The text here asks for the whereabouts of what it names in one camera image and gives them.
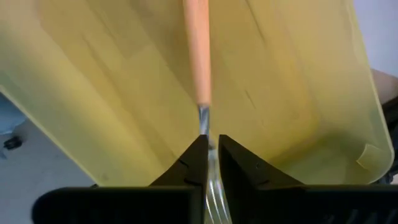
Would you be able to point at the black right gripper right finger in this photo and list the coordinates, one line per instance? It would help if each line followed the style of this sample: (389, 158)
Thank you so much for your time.
(280, 202)

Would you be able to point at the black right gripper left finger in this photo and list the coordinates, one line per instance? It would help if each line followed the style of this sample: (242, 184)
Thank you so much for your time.
(124, 205)

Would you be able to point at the black caster wheel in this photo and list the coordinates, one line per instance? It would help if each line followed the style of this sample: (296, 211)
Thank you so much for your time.
(12, 143)

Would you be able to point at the yellow plastic bin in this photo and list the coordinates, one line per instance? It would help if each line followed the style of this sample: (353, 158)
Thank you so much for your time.
(93, 77)

